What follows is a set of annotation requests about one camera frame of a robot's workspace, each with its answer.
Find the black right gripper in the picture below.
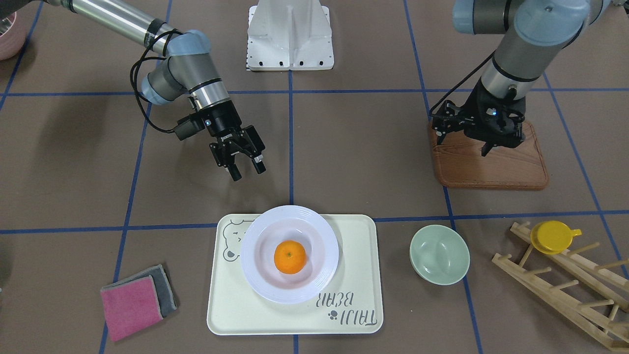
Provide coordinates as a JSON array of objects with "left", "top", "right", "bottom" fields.
[{"left": 199, "top": 100, "right": 266, "bottom": 181}]

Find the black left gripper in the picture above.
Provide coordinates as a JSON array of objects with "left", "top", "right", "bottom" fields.
[{"left": 462, "top": 81, "right": 526, "bottom": 157}]

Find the white ridged plate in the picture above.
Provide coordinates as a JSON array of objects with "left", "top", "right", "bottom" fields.
[{"left": 240, "top": 206, "right": 340, "bottom": 304}]

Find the orange fruit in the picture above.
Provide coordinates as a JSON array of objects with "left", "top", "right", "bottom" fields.
[{"left": 273, "top": 240, "right": 307, "bottom": 275}]

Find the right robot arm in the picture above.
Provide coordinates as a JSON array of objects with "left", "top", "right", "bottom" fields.
[{"left": 50, "top": 0, "right": 266, "bottom": 181}]

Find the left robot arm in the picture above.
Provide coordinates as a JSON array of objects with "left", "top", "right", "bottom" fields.
[{"left": 452, "top": 0, "right": 610, "bottom": 156}]

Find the brown wooden tray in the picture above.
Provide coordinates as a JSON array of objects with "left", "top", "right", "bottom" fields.
[{"left": 428, "top": 121, "right": 549, "bottom": 190}]

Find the cream bear tray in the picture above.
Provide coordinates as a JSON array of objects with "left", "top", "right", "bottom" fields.
[{"left": 206, "top": 214, "right": 384, "bottom": 335}]

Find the yellow cup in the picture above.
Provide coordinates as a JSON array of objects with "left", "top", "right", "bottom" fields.
[{"left": 530, "top": 220, "right": 582, "bottom": 255}]

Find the green bowl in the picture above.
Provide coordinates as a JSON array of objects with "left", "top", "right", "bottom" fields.
[{"left": 409, "top": 225, "right": 470, "bottom": 286}]

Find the pink folded cloth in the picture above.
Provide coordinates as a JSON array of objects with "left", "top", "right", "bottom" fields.
[{"left": 100, "top": 264, "right": 177, "bottom": 341}]

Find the wooden cup rack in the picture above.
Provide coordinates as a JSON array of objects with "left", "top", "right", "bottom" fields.
[{"left": 492, "top": 222, "right": 629, "bottom": 354}]

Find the pink bowl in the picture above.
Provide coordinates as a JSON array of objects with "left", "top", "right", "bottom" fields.
[{"left": 0, "top": 13, "right": 27, "bottom": 61}]

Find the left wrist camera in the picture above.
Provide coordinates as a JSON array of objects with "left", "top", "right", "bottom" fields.
[{"left": 430, "top": 99, "right": 465, "bottom": 145}]

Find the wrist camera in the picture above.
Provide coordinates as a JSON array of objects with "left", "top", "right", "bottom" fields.
[
  {"left": 172, "top": 114, "right": 206, "bottom": 141},
  {"left": 430, "top": 99, "right": 465, "bottom": 145}
]

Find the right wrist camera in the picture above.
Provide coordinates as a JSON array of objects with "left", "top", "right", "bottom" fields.
[{"left": 172, "top": 114, "right": 206, "bottom": 141}]

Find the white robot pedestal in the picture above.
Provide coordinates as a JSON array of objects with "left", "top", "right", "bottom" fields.
[{"left": 246, "top": 0, "right": 335, "bottom": 72}]

